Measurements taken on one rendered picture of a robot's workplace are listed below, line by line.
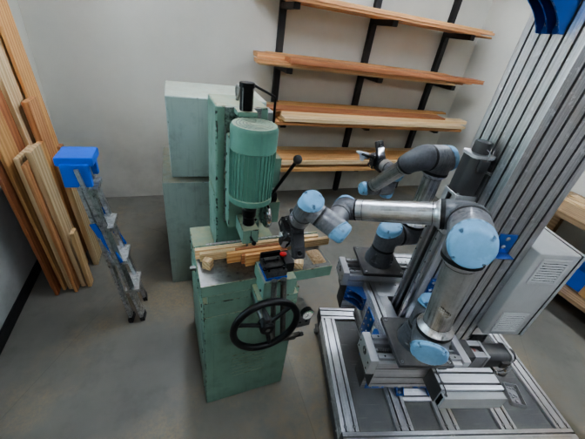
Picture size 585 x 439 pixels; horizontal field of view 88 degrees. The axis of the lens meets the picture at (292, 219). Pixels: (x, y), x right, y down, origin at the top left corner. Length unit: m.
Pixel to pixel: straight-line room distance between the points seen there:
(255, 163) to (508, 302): 1.19
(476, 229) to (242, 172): 0.76
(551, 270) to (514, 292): 0.15
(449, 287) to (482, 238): 0.19
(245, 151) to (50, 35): 2.59
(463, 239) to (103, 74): 3.17
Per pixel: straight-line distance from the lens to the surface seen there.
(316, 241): 1.53
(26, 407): 2.28
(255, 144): 1.08
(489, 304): 1.63
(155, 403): 2.07
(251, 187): 1.15
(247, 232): 1.29
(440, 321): 1.08
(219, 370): 1.77
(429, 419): 2.01
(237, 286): 1.32
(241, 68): 3.43
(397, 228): 1.59
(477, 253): 0.90
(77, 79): 3.49
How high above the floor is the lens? 1.81
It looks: 32 degrees down
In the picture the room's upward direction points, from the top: 9 degrees clockwise
